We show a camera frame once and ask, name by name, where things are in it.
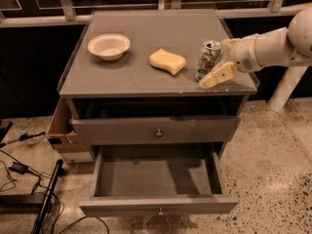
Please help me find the black tool on floor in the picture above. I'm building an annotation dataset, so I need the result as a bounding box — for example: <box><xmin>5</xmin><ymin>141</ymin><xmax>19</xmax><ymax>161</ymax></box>
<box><xmin>0</xmin><ymin>132</ymin><xmax>46</xmax><ymax>148</ymax></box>

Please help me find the white diagonal post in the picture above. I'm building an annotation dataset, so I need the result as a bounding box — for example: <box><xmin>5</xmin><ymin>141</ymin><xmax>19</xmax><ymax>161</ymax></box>
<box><xmin>268</xmin><ymin>66</ymin><xmax>308</xmax><ymax>112</ymax></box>

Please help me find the black stand pole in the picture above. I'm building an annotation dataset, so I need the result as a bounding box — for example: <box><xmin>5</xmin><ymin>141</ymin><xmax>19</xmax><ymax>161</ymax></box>
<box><xmin>31</xmin><ymin>159</ymin><xmax>63</xmax><ymax>234</ymax></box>

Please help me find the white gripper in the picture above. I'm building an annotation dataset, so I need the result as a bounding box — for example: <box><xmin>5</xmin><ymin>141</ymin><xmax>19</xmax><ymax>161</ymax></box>
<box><xmin>199</xmin><ymin>33</ymin><xmax>261</xmax><ymax>88</ymax></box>

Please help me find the white paper bowl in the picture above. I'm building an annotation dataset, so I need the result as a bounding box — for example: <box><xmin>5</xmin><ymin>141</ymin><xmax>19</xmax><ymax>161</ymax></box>
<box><xmin>88</xmin><ymin>34</ymin><xmax>131</xmax><ymax>61</ymax></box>

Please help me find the yellow sponge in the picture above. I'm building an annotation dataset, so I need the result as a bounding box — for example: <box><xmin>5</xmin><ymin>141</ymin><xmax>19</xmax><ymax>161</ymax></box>
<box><xmin>149</xmin><ymin>49</ymin><xmax>186</xmax><ymax>76</ymax></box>

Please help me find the upper grey drawer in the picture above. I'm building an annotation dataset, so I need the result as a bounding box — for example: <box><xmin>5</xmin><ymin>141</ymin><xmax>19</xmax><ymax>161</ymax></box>
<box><xmin>72</xmin><ymin>97</ymin><xmax>240</xmax><ymax>145</ymax></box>

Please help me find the cardboard box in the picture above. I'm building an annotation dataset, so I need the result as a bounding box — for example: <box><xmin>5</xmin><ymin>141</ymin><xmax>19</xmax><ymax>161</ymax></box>
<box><xmin>46</xmin><ymin>98</ymin><xmax>93</xmax><ymax>164</ymax></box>

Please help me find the open middle drawer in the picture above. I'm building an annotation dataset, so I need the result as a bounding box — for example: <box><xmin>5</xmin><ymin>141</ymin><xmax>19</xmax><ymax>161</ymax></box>
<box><xmin>79</xmin><ymin>143</ymin><xmax>238</xmax><ymax>216</ymax></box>

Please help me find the black power adapter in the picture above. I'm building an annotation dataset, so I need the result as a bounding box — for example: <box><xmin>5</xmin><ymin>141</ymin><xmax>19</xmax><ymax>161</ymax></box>
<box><xmin>9</xmin><ymin>162</ymin><xmax>28</xmax><ymax>175</ymax></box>

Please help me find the green white 7up can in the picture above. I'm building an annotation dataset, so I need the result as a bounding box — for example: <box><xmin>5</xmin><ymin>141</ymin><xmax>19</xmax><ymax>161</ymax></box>
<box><xmin>195</xmin><ymin>40</ymin><xmax>223</xmax><ymax>81</ymax></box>

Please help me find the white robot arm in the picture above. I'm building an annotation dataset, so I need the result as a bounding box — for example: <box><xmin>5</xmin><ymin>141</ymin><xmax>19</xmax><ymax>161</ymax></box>
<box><xmin>199</xmin><ymin>8</ymin><xmax>312</xmax><ymax>89</ymax></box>

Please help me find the metal window railing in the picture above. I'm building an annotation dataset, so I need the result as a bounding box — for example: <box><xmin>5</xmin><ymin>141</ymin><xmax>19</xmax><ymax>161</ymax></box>
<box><xmin>0</xmin><ymin>0</ymin><xmax>312</xmax><ymax>27</ymax></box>

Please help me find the grey drawer cabinet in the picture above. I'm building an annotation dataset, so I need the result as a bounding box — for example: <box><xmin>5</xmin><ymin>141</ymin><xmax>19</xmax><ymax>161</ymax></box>
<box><xmin>59</xmin><ymin>10</ymin><xmax>256</xmax><ymax>155</ymax></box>

